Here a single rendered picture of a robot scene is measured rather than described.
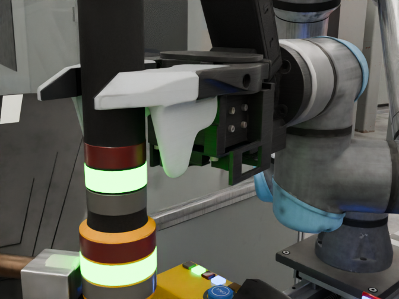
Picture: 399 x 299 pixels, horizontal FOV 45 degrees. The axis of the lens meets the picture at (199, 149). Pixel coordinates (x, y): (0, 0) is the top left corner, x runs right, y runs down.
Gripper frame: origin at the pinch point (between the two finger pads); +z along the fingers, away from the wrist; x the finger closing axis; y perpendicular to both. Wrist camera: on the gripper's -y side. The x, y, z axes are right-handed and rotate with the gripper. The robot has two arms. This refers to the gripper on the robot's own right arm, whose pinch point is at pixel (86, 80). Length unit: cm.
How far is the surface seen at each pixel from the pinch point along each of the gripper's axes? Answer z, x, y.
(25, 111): -8.6, 17.9, 4.8
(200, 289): -41, 22, 39
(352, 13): -451, 141, -13
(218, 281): -44, 21, 39
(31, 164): -6.0, 13.9, 8.3
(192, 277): -44, 25, 39
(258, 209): -115, 51, 56
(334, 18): -429, 150, -8
